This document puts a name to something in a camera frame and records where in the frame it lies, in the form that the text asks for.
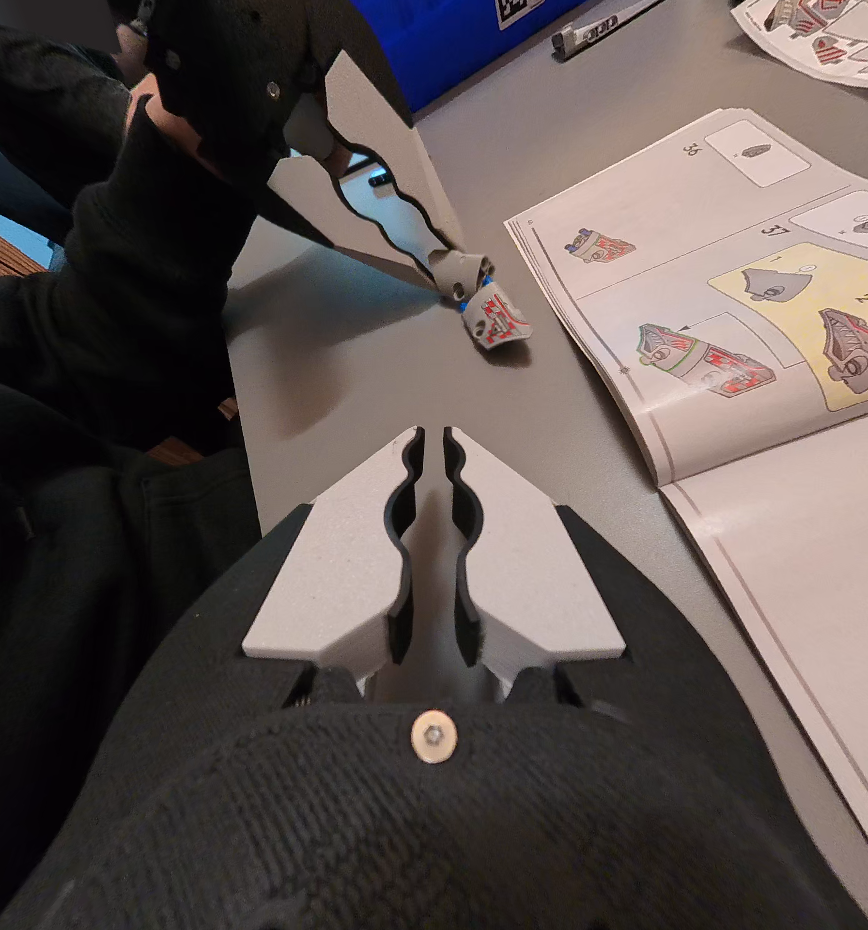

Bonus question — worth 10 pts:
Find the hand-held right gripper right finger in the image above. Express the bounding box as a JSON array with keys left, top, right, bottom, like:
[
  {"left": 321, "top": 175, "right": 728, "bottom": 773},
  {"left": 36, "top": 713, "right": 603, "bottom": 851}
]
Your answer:
[{"left": 443, "top": 426, "right": 628, "bottom": 703}]

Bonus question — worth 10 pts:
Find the person's black hoodie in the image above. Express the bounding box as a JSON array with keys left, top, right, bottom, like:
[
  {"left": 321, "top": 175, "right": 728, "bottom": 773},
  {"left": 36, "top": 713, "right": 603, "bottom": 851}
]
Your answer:
[{"left": 0, "top": 18, "right": 264, "bottom": 895}]

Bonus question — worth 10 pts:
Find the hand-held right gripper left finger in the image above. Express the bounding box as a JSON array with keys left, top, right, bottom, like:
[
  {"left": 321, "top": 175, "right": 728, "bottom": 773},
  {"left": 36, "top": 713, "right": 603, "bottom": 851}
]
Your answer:
[{"left": 242, "top": 426, "right": 426, "bottom": 700}]

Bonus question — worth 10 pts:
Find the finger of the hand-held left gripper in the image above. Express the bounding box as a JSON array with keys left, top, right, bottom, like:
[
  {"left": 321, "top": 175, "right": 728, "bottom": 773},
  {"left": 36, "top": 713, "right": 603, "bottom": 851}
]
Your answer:
[
  {"left": 285, "top": 49, "right": 471, "bottom": 257},
  {"left": 260, "top": 154, "right": 450, "bottom": 299}
]

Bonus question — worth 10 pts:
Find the blue storage bin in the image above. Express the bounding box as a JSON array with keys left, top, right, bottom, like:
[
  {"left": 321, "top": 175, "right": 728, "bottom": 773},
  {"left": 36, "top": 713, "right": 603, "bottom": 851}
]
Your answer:
[{"left": 350, "top": 0, "right": 588, "bottom": 113}]

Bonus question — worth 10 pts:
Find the grey marker pen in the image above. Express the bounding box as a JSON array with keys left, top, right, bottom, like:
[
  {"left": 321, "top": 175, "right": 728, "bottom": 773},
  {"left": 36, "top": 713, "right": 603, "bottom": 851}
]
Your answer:
[{"left": 550, "top": 0, "right": 664, "bottom": 61}]

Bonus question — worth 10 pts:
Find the white desk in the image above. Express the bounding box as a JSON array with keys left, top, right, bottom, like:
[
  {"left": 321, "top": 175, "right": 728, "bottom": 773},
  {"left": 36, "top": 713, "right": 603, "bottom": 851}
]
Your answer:
[{"left": 219, "top": 0, "right": 868, "bottom": 909}]

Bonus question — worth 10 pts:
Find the toy sticker sheet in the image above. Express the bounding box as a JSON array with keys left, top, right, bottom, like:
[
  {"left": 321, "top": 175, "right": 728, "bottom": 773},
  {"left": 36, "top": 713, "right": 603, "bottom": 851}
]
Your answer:
[{"left": 730, "top": 0, "right": 868, "bottom": 90}]

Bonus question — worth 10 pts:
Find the person's left hand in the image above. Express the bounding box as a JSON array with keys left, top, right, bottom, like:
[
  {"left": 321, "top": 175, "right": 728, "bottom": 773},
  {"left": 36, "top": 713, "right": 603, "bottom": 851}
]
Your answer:
[{"left": 149, "top": 102, "right": 222, "bottom": 180}]

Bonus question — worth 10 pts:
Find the person's left forearm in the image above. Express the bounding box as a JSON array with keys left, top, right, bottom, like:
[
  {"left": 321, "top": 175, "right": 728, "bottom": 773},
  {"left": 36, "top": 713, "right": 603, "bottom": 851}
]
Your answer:
[{"left": 60, "top": 98, "right": 290, "bottom": 306}]

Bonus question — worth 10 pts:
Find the grey toy panel red sticker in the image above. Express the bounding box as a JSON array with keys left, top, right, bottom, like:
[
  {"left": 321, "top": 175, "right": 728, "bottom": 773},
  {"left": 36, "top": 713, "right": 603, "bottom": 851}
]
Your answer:
[{"left": 461, "top": 279, "right": 534, "bottom": 353}]

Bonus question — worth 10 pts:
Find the grey toy connector piece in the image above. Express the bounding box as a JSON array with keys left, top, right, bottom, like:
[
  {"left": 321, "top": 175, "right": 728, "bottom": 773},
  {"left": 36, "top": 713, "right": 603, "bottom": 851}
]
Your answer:
[{"left": 428, "top": 248, "right": 493, "bottom": 302}]

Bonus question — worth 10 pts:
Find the toy instruction booklet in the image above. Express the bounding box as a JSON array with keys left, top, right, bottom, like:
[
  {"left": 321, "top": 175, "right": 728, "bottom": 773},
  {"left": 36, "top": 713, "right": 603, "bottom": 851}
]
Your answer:
[{"left": 504, "top": 108, "right": 868, "bottom": 889}]

